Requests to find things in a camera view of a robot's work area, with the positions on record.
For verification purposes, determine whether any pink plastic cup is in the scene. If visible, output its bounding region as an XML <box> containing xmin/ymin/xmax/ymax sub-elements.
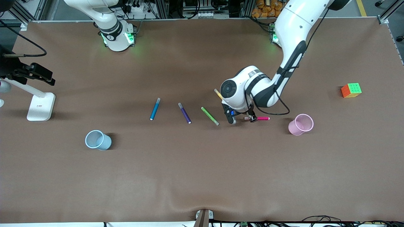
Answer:
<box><xmin>288</xmin><ymin>114</ymin><xmax>314</xmax><ymax>136</ymax></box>

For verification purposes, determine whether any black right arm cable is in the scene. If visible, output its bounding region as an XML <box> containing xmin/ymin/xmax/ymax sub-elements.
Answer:
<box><xmin>0</xmin><ymin>20</ymin><xmax>48</xmax><ymax>58</ymax></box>

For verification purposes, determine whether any metal table edge clamp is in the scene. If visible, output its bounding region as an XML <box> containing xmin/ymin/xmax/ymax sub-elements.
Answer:
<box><xmin>193</xmin><ymin>209</ymin><xmax>214</xmax><ymax>227</ymax></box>

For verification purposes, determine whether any purple marker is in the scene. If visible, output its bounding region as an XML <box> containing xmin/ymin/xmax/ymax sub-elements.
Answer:
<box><xmin>178</xmin><ymin>102</ymin><xmax>192</xmax><ymax>124</ymax></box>

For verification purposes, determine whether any white lamp stand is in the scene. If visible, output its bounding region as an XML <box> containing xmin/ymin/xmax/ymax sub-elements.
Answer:
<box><xmin>6</xmin><ymin>79</ymin><xmax>56</xmax><ymax>122</ymax></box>

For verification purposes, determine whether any colourful puzzle cube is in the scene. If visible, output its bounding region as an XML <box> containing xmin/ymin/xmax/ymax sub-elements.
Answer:
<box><xmin>341</xmin><ymin>83</ymin><xmax>362</xmax><ymax>98</ymax></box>

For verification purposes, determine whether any orange snack bags pile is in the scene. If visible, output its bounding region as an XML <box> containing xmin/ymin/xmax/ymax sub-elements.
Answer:
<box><xmin>251</xmin><ymin>0</ymin><xmax>287</xmax><ymax>18</ymax></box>

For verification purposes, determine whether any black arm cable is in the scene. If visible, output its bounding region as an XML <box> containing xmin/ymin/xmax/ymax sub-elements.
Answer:
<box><xmin>0</xmin><ymin>20</ymin><xmax>48</xmax><ymax>58</ymax></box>
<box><xmin>249</xmin><ymin>8</ymin><xmax>330</xmax><ymax>116</ymax></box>

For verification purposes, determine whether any blue marker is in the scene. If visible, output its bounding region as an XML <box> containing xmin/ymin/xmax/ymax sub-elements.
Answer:
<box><xmin>150</xmin><ymin>98</ymin><xmax>161</xmax><ymax>121</ymax></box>

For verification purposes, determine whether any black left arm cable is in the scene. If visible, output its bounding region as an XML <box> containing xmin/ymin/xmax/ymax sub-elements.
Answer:
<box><xmin>249</xmin><ymin>8</ymin><xmax>330</xmax><ymax>116</ymax></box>

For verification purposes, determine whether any white power strip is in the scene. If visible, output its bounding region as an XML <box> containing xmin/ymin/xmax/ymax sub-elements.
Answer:
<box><xmin>130</xmin><ymin>4</ymin><xmax>158</xmax><ymax>14</ymax></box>

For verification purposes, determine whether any green marker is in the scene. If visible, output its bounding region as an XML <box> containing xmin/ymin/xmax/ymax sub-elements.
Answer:
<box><xmin>201</xmin><ymin>107</ymin><xmax>220</xmax><ymax>126</ymax></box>

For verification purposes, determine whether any light blue plastic cup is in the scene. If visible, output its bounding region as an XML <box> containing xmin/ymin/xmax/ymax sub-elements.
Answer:
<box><xmin>85</xmin><ymin>130</ymin><xmax>112</xmax><ymax>151</ymax></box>

